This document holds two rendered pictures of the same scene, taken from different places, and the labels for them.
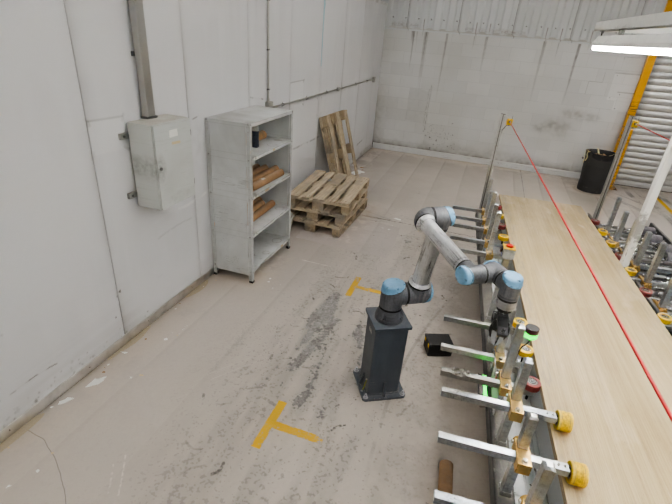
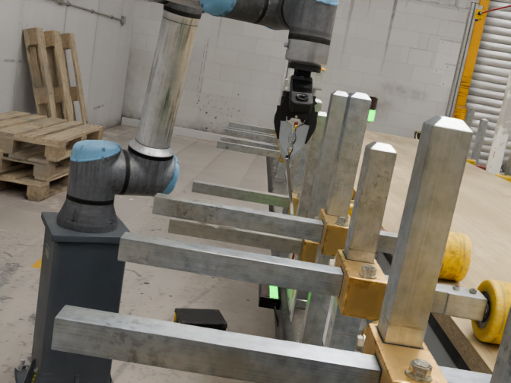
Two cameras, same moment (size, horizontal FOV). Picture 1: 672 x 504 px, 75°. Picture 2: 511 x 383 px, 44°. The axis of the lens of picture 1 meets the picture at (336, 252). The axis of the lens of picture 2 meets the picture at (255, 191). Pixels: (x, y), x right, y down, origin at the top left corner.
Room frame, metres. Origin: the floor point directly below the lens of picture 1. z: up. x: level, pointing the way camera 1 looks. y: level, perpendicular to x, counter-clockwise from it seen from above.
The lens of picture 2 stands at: (0.41, -0.41, 1.19)
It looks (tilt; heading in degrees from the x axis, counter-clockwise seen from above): 11 degrees down; 346
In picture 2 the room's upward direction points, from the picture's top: 10 degrees clockwise
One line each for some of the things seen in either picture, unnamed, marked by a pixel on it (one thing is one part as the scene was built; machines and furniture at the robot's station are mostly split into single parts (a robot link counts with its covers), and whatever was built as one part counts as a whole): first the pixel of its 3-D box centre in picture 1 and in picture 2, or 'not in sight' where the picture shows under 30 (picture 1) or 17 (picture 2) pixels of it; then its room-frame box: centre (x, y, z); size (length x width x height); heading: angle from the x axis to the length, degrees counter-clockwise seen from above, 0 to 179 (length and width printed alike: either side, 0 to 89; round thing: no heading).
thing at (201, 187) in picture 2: (481, 325); (267, 199); (2.11, -0.88, 0.83); 0.44 x 0.03 x 0.04; 77
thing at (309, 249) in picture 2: (504, 383); (313, 245); (1.62, -0.86, 0.85); 0.14 x 0.06 x 0.05; 167
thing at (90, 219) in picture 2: (389, 311); (89, 209); (2.44, -0.39, 0.65); 0.19 x 0.19 x 0.10
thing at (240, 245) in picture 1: (253, 192); not in sight; (4.18, 0.88, 0.78); 0.90 x 0.45 x 1.55; 163
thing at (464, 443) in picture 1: (506, 453); (316, 276); (1.12, -0.69, 0.95); 0.50 x 0.04 x 0.04; 77
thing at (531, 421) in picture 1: (516, 460); (345, 316); (1.15, -0.75, 0.89); 0.04 x 0.04 x 0.48; 77
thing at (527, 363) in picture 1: (513, 402); (332, 231); (1.39, -0.81, 0.94); 0.04 x 0.04 x 0.48; 77
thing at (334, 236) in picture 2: (514, 405); (334, 231); (1.37, -0.80, 0.95); 0.14 x 0.06 x 0.05; 167
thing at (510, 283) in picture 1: (510, 286); (313, 12); (1.72, -0.80, 1.32); 0.10 x 0.09 x 0.12; 17
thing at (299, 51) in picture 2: (505, 302); (305, 53); (1.71, -0.80, 1.24); 0.10 x 0.09 x 0.05; 77
